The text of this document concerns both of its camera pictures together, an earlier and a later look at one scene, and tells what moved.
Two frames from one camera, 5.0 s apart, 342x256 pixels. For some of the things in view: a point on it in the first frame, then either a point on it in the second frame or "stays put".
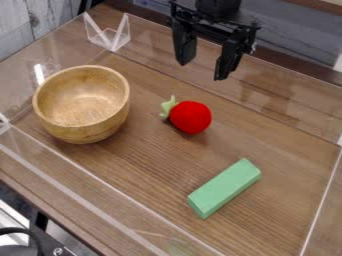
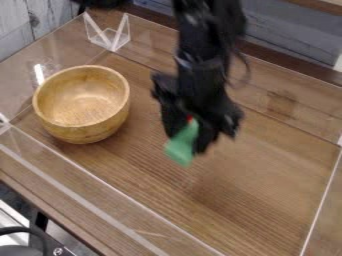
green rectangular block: x=223 y=189 to x=179 y=145
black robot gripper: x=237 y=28 to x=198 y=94
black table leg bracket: x=52 y=246 stays put
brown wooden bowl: x=82 y=102 stays put
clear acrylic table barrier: x=215 y=163 stays put
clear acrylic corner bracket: x=108 y=38 stays put
